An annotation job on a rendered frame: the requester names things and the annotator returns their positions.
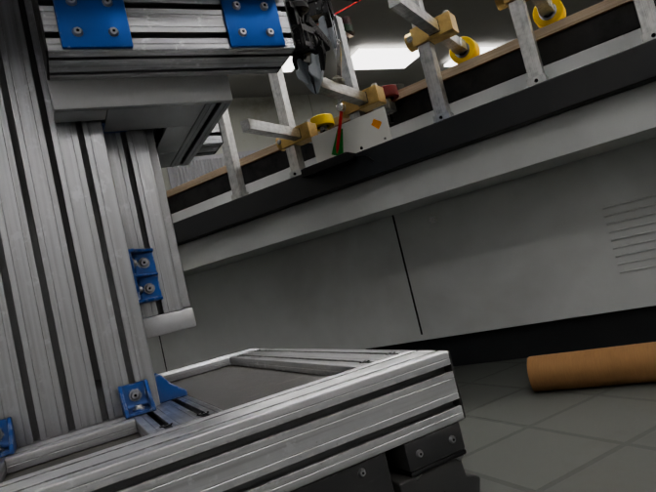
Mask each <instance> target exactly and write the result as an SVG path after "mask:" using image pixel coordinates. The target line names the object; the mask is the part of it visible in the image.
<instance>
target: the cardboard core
mask: <svg viewBox="0 0 656 492"><path fill-rule="evenodd" d="M527 373H528V378H529V382H530V385H531V387H532V389H533V390H534V391H536V392H537V391H549V390H572V389H583V388H595V387H607V386H619V385H630V384H642V383H654V382H656V342H650V343H642V344H633V345H625V346H617V347H609V348H593V349H585V350H576V351H569V352H561V353H552V354H544V355H535V356H528V358H527Z"/></svg>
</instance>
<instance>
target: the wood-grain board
mask: <svg viewBox="0 0 656 492"><path fill-rule="evenodd" d="M633 1H634V0H604V1H602V2H599V3H597V4H595V5H592V6H590V7H589V8H587V9H584V10H582V11H580V12H577V13H575V14H573V15H570V16H568V17H566V18H564V19H561V20H558V21H555V22H553V23H551V24H549V25H546V26H544V27H542V28H539V29H537V30H535V31H534V34H535V38H536V41H537V42H538V41H540V40H543V39H545V38H547V37H550V36H552V35H554V34H557V33H559V32H561V31H563V30H565V29H568V28H570V27H572V26H575V25H577V24H579V23H582V22H584V21H588V20H590V19H593V18H595V17H597V16H600V15H602V14H604V13H607V12H609V11H611V10H614V9H616V8H619V7H621V6H623V5H626V4H628V3H630V2H633ZM519 49H520V47H519V44H518V40H517V38H516V39H514V40H513V41H511V42H508V43H506V44H504V45H501V46H499V47H497V48H494V49H492V50H490V51H488V52H485V53H483V54H481V55H478V56H476V57H474V58H471V59H469V60H467V61H463V62H461V63H459V64H456V65H454V66H452V67H450V68H447V69H445V70H443V71H440V72H441V76H442V80H443V81H446V80H448V79H450V78H453V77H455V76H457V75H460V74H462V73H464V72H467V71H469V70H472V69H474V68H476V67H479V66H481V65H483V64H486V63H488V62H492V61H493V60H495V59H498V58H500V57H503V56H505V55H507V54H510V53H512V52H514V51H517V50H519ZM427 88H428V86H427V82H426V78H425V79H423V80H421V81H418V82H416V83H414V84H411V85H409V86H407V87H405V88H402V89H400V90H398V94H399V97H398V99H396V100H395V101H393V102H394V103H395V102H397V101H399V100H402V99H404V98H406V97H409V96H411V95H414V94H416V93H418V92H421V91H423V90H425V89H427ZM333 119H334V123H335V124H334V126H333V127H331V128H329V129H328V130H330V129H332V128H335V127H337V126H339V116H338V117H335V118H333ZM328 130H327V131H328ZM277 151H280V150H279V149H278V147H277V145H276V143H275V144H273V145H271V146H269V147H266V148H264V149H262V150H259V151H257V152H255V153H252V154H250V155H248V156H246V157H243V158H241V159H239V162H240V166H241V167H243V166H245V165H248V164H250V163H252V162H255V161H257V160H259V159H262V158H264V157H267V156H269V155H271V154H274V153H275V152H277ZM226 173H227V169H226V165H225V166H224V167H221V168H219V169H217V170H214V171H212V172H210V173H208V174H205V175H203V176H201V177H198V178H196V179H194V180H191V181H189V182H187V183H185V184H181V185H179V186H176V187H174V188H172V189H170V190H167V191H166V193H167V198H169V197H172V196H174V195H177V194H179V193H181V192H184V191H186V190H188V189H191V188H193V187H195V186H198V185H201V184H204V183H206V182H209V181H211V180H213V179H215V178H217V177H219V176H222V175H224V174H226Z"/></svg>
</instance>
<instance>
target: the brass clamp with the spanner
mask: <svg viewBox="0 0 656 492"><path fill-rule="evenodd" d="M362 92H365V93H366V97H367V101H368V102H367V103H364V104H362V105H356V104H353V103H350V102H344V101H342V103H343V104H345V105H346V110H345V111H344V112H343V118H346V119H347V118H349V115H350V114H352V113H355V112H357V111H358V110H360V111H363V112H367V111H370V110H372V109H374V108H377V107H379V106H381V105H384V104H386V103H387V101H386V97H385V93H384V89H383V87H380V86H378V85H373V86H371V87H369V88H366V89H364V90H362Z"/></svg>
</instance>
